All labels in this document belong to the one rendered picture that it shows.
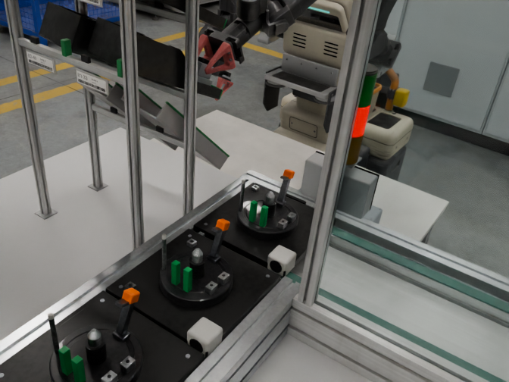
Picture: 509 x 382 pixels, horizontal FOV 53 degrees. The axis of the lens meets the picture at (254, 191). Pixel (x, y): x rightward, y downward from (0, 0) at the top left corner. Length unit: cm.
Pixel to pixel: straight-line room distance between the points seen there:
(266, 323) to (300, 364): 12
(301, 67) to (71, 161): 83
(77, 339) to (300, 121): 127
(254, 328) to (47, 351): 34
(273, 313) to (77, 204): 67
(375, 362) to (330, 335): 9
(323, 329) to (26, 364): 52
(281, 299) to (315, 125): 101
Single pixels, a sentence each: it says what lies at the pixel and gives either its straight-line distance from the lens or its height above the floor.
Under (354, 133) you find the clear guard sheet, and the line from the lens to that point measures 79.
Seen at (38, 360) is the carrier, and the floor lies 97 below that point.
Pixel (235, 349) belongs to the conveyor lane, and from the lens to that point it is 90.
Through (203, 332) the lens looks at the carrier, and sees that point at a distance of 89.
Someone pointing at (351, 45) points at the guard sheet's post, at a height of 146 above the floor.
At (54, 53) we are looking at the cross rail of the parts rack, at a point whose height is 131.
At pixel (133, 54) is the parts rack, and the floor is 136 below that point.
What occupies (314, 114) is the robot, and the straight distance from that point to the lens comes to 191.
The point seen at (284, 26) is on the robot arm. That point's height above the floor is 133.
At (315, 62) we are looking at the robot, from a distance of 180.
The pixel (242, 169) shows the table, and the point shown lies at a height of 86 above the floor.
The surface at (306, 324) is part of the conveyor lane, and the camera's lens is 103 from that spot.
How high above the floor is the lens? 166
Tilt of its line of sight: 33 degrees down
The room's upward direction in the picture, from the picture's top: 6 degrees clockwise
